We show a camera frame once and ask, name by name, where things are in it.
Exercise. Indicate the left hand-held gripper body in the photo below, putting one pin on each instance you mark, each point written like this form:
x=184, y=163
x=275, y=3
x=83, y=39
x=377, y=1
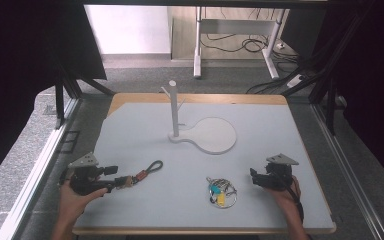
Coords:
x=83, y=178

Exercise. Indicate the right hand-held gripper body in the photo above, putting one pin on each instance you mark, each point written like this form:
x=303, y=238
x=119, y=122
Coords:
x=278, y=176

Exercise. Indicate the white key stand with round base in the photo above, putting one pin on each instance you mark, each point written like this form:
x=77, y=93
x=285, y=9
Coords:
x=213, y=135

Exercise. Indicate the person's right hand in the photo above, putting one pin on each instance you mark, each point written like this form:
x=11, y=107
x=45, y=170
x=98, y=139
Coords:
x=285, y=196

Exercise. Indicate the person's left hand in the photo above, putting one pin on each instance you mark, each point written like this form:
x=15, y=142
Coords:
x=71, y=201

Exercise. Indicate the white table mat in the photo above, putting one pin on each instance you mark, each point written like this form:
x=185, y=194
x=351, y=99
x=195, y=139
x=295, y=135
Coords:
x=153, y=210

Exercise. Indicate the wooden table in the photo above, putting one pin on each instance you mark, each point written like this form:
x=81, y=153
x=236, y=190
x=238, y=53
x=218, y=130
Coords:
x=213, y=98

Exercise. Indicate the white power strip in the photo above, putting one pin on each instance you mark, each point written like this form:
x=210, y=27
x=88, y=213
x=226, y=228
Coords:
x=295, y=81

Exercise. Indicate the black curtain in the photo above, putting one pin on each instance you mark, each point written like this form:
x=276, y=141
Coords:
x=20, y=66
x=373, y=83

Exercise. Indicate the white board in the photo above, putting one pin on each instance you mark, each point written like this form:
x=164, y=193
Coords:
x=130, y=30

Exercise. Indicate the aluminium rail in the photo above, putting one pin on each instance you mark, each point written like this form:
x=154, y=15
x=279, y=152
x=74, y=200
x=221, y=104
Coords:
x=350, y=173
x=33, y=180

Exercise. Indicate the black metal frame strut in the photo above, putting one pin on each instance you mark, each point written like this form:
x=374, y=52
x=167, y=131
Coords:
x=330, y=100
x=59, y=103

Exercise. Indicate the white metal desk frame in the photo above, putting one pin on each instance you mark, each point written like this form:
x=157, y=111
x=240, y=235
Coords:
x=197, y=50

